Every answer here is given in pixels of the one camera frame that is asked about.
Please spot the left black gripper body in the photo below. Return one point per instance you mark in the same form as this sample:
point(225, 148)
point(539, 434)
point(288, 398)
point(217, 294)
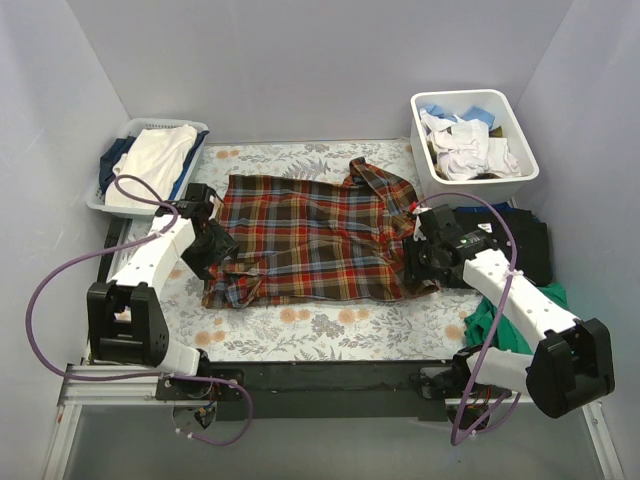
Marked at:
point(216, 250)

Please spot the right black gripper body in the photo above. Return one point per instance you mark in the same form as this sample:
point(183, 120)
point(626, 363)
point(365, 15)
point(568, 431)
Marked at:
point(415, 257)

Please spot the plaid long sleeve shirt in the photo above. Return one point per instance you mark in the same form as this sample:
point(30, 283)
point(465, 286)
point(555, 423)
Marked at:
point(307, 240)

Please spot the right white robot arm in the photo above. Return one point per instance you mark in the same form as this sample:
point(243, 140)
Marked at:
point(571, 361)

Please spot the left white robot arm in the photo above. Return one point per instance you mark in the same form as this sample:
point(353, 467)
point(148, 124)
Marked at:
point(126, 321)

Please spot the white plastic bin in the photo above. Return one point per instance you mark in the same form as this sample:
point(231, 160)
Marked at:
point(458, 102)

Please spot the floral table mat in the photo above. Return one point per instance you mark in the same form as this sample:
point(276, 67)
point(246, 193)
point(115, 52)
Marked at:
point(427, 327)

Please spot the green shirt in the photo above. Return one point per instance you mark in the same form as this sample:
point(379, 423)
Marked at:
point(507, 337)

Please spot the black folded shirt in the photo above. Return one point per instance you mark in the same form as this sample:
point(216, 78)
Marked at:
point(530, 234)

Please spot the white crumpled clothes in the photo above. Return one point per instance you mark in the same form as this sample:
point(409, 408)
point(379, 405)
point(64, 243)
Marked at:
point(468, 150)

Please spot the white folded garment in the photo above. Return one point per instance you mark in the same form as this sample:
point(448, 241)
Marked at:
point(157, 156)

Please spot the navy blue garment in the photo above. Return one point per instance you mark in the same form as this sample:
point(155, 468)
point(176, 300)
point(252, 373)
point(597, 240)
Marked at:
point(110, 159)

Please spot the light blue garment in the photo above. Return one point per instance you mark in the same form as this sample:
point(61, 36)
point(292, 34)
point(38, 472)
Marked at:
point(473, 113)

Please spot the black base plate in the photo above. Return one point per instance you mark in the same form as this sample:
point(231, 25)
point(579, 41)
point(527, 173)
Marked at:
point(343, 389)

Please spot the aluminium frame rail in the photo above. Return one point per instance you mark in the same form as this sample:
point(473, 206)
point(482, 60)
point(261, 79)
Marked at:
point(118, 430)

